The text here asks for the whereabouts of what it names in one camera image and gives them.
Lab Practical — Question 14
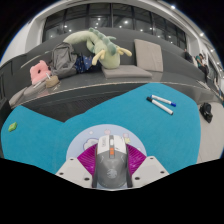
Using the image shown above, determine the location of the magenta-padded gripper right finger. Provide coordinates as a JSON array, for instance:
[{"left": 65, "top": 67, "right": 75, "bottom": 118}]
[{"left": 125, "top": 143, "right": 170, "bottom": 188}]

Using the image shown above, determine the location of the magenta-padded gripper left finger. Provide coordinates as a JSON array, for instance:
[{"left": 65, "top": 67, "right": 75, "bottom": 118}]
[{"left": 54, "top": 144, "right": 98, "bottom": 188}]

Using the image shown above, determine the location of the grey white computer mouse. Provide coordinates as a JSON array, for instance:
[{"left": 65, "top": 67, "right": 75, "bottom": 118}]
[{"left": 92, "top": 134, "right": 134, "bottom": 190}]

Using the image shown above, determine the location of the white marker with black cap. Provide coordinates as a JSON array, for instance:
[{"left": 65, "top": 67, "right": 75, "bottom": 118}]
[{"left": 146, "top": 96, "right": 174, "bottom": 116}]

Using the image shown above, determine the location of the small green eraser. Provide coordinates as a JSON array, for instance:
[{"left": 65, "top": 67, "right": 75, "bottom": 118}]
[{"left": 7, "top": 121, "right": 19, "bottom": 133}]

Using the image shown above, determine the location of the black bag on floor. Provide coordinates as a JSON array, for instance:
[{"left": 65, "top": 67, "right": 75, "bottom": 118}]
[{"left": 199, "top": 102, "right": 214, "bottom": 124}]

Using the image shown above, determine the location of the flat grey seat cushion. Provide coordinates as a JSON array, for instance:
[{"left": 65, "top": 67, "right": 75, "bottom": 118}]
[
  {"left": 101, "top": 64, "right": 154, "bottom": 80},
  {"left": 8, "top": 87, "right": 28, "bottom": 108},
  {"left": 21, "top": 81, "right": 48, "bottom": 98}
]

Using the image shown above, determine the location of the small tan woven pouch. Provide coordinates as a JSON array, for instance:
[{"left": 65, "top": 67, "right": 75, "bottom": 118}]
[{"left": 44, "top": 75, "right": 60, "bottom": 89}]

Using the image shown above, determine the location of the pink plush cushion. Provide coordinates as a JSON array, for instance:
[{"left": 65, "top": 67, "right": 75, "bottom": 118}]
[{"left": 29, "top": 59, "right": 53, "bottom": 85}]

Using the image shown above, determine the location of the grey backpack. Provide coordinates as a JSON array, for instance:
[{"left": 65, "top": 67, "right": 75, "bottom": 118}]
[{"left": 49, "top": 42, "right": 78, "bottom": 80}]

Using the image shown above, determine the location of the upright grey seat cushion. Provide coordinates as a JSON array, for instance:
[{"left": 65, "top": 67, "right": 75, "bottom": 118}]
[{"left": 133, "top": 38, "right": 164, "bottom": 73}]

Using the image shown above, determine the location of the person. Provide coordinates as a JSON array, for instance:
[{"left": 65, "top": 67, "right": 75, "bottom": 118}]
[
  {"left": 195, "top": 53, "right": 209, "bottom": 76},
  {"left": 183, "top": 49, "right": 194, "bottom": 64}
]

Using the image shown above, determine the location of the green dragon plush toy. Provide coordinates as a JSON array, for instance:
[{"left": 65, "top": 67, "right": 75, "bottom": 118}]
[{"left": 63, "top": 27, "right": 133, "bottom": 70}]

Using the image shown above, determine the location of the dark glass window wall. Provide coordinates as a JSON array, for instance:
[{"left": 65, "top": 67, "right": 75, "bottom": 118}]
[{"left": 42, "top": 3, "right": 188, "bottom": 51}]

